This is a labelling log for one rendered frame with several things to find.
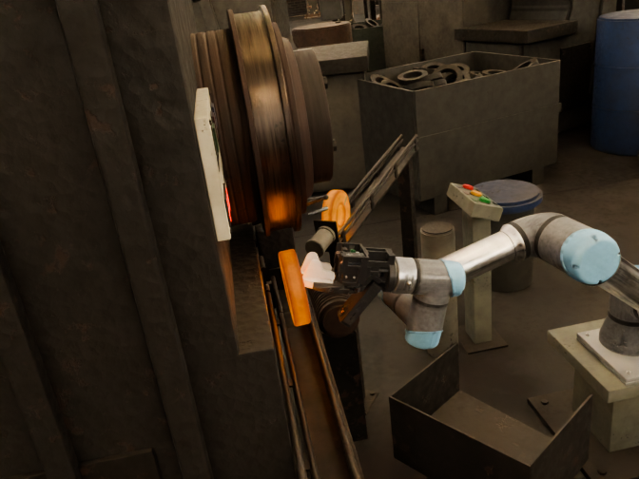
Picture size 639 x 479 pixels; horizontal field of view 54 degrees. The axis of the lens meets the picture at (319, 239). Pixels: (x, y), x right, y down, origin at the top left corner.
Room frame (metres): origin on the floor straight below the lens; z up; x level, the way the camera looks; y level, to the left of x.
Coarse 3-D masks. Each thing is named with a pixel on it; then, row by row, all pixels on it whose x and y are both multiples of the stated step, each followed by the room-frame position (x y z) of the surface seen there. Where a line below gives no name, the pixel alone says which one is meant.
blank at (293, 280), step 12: (288, 252) 1.12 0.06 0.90; (288, 264) 1.08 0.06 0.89; (288, 276) 1.06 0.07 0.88; (300, 276) 1.06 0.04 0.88; (288, 288) 1.05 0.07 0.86; (300, 288) 1.05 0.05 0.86; (288, 300) 1.13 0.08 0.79; (300, 300) 1.04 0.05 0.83; (300, 312) 1.05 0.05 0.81; (300, 324) 1.07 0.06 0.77
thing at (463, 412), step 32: (448, 352) 0.99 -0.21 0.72; (416, 384) 0.92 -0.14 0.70; (448, 384) 0.98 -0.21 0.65; (416, 416) 0.83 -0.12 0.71; (448, 416) 0.94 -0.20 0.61; (480, 416) 0.93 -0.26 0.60; (576, 416) 0.78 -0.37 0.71; (416, 448) 0.83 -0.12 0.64; (448, 448) 0.78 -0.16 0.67; (480, 448) 0.74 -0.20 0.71; (512, 448) 0.85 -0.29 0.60; (544, 448) 0.71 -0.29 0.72; (576, 448) 0.78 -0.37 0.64
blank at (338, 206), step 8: (328, 192) 1.79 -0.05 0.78; (336, 192) 1.78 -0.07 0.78; (344, 192) 1.83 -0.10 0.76; (328, 200) 1.76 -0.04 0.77; (336, 200) 1.76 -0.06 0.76; (344, 200) 1.82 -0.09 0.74; (328, 208) 1.74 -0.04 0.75; (336, 208) 1.76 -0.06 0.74; (344, 208) 1.82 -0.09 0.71; (328, 216) 1.73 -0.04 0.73; (336, 216) 1.75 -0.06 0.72; (344, 216) 1.81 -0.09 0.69
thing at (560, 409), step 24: (576, 384) 1.56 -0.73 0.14; (552, 408) 1.60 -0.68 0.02; (576, 408) 1.55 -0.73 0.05; (600, 408) 1.43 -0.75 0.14; (624, 408) 1.38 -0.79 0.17; (552, 432) 1.50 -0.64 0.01; (600, 432) 1.43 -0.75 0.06; (624, 432) 1.39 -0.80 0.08; (600, 456) 1.37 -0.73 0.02; (624, 456) 1.36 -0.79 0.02
